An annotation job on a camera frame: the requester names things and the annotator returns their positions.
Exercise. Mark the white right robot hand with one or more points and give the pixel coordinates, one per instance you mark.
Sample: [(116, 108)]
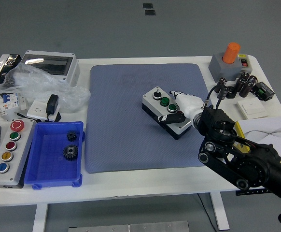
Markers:
[(190, 104)]

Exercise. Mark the grey four-button control box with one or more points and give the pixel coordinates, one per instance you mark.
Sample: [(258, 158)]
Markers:
[(155, 101)]

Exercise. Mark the grey five-button control box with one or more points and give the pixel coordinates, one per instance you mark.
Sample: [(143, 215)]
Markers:
[(7, 154)]

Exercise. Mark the dark brown capacitor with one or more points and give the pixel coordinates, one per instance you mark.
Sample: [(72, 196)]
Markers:
[(223, 93), (244, 75), (220, 83), (245, 89), (252, 79), (239, 84)]

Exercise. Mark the short black cylinder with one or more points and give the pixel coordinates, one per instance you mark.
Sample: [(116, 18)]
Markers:
[(231, 92)]

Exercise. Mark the grey block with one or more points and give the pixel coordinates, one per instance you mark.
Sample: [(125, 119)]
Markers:
[(219, 68)]

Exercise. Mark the orange cylinder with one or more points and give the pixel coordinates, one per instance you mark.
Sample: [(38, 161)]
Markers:
[(231, 53)]

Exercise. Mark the grey-blue mat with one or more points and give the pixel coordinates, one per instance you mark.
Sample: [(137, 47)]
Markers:
[(121, 108)]

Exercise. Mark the black module green terminals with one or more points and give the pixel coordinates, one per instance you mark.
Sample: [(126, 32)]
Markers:
[(263, 90)]

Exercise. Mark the yellow white cardboard box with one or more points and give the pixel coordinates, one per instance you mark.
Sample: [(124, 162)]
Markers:
[(271, 130)]

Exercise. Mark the black floor plate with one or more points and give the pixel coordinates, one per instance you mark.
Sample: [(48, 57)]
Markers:
[(150, 12), (147, 5)]

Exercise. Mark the black table height controller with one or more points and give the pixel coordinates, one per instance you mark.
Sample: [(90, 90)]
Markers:
[(251, 192)]

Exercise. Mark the white table leg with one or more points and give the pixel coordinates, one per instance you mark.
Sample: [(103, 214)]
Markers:
[(40, 217), (220, 212)]

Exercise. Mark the small black gear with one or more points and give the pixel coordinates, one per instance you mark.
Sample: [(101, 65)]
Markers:
[(71, 136)]

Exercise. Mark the large black gear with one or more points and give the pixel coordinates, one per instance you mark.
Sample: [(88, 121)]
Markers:
[(70, 152)]

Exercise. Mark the grey metal plate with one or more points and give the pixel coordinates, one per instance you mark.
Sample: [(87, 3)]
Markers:
[(130, 227)]

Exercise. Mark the grey distribution box clear cover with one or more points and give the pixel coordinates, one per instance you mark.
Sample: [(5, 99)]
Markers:
[(48, 60)]

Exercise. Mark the blue plastic bin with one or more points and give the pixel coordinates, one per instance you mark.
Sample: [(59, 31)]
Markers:
[(48, 169)]

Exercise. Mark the clear plastic bag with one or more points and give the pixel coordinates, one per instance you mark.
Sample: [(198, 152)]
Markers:
[(34, 82)]

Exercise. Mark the white blue circuit breaker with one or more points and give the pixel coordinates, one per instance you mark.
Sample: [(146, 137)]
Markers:
[(9, 104)]

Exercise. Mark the white wall switch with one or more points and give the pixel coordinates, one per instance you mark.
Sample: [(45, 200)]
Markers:
[(251, 107)]

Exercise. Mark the white switch red black buttons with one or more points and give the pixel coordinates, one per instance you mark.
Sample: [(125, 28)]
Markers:
[(244, 62)]

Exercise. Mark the white wall socket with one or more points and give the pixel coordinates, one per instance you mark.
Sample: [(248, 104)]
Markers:
[(36, 108)]

